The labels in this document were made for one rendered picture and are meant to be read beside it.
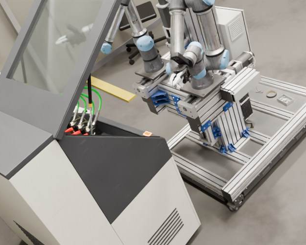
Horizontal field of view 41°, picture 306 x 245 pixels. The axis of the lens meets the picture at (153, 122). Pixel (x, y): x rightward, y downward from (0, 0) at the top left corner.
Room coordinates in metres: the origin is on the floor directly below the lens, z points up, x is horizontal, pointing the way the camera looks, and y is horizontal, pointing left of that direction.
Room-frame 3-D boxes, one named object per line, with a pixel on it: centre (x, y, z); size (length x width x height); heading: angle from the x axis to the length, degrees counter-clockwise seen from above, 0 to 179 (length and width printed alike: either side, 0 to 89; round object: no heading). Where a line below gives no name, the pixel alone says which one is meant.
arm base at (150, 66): (2.64, -0.17, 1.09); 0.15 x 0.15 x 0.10
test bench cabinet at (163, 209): (2.06, 0.41, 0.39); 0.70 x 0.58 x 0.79; 34
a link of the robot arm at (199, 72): (1.91, -0.33, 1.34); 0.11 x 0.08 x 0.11; 53
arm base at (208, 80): (2.20, -0.40, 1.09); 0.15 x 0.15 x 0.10
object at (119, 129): (2.21, 0.19, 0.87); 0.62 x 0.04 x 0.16; 34
